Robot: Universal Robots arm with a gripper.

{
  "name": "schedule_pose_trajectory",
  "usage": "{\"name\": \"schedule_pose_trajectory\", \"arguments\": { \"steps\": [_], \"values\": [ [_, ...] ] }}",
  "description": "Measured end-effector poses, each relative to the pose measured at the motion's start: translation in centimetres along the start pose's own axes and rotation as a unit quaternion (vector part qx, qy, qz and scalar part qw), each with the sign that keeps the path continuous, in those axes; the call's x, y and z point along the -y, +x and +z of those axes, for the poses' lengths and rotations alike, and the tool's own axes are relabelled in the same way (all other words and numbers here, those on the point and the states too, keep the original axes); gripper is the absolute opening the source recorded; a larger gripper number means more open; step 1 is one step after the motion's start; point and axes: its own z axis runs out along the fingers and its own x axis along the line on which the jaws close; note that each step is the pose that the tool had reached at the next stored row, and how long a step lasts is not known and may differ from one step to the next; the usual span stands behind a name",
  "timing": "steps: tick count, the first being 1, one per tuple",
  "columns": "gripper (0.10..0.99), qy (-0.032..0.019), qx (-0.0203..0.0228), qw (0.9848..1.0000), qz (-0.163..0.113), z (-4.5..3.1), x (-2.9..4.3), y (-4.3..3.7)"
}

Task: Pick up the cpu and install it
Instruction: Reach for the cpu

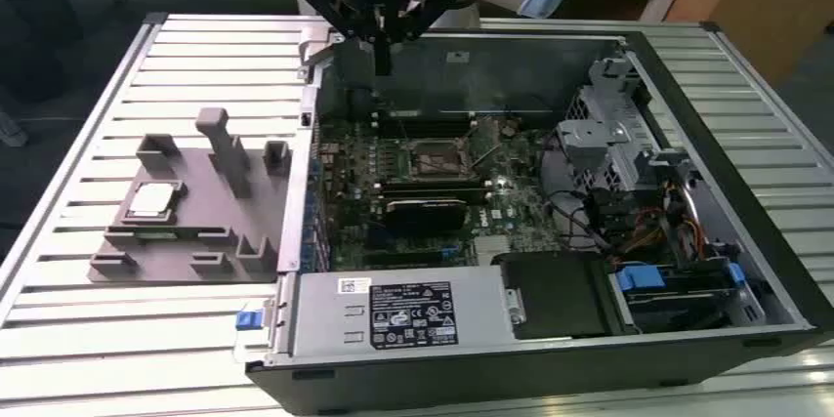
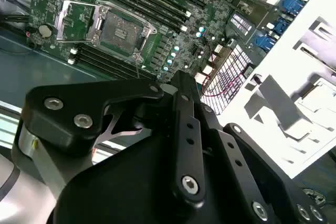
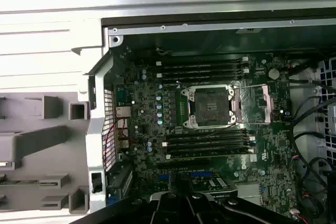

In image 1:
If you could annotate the green RAM stick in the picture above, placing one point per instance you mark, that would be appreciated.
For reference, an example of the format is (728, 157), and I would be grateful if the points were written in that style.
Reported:
(152, 236)

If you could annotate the silver square CPU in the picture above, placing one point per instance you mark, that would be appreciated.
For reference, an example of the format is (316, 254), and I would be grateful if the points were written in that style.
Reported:
(152, 199)

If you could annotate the green motherboard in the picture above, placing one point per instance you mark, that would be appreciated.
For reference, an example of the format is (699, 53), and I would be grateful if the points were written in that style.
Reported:
(520, 221)

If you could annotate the silver power supply black label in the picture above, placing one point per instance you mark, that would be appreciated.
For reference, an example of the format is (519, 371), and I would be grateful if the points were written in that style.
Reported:
(319, 319)

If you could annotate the black RAM stick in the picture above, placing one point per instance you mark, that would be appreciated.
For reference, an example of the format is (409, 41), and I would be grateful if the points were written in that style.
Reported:
(436, 196)
(423, 117)
(429, 186)

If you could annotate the small silver heatsink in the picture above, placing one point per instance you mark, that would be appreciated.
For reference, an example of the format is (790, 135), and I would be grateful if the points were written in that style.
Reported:
(491, 245)

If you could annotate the blue case latch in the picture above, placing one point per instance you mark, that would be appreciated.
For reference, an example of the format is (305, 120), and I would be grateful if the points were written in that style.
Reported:
(246, 320)

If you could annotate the silver metal drive cage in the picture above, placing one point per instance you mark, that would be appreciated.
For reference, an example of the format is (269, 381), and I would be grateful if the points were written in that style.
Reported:
(585, 136)

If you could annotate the grey plastic parts rack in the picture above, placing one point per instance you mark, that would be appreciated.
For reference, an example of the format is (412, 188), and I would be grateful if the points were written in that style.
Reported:
(208, 221)

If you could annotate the black office chair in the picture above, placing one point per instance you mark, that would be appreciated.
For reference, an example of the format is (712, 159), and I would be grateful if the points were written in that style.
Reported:
(38, 46)

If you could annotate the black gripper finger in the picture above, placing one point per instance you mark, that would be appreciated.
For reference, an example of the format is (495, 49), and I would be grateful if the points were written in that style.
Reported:
(341, 21)
(409, 21)

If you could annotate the grey furniture foot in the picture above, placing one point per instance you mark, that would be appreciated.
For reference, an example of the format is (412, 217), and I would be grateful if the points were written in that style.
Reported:
(13, 131)

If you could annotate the small black graphics card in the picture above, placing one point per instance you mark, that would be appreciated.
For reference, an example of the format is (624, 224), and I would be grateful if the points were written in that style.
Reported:
(423, 217)

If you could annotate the black open PC case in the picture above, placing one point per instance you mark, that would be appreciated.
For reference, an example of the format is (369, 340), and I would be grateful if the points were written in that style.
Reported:
(391, 387)

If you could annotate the hard disk in blue carrier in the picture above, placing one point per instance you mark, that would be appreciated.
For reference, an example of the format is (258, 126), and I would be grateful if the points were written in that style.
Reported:
(641, 278)

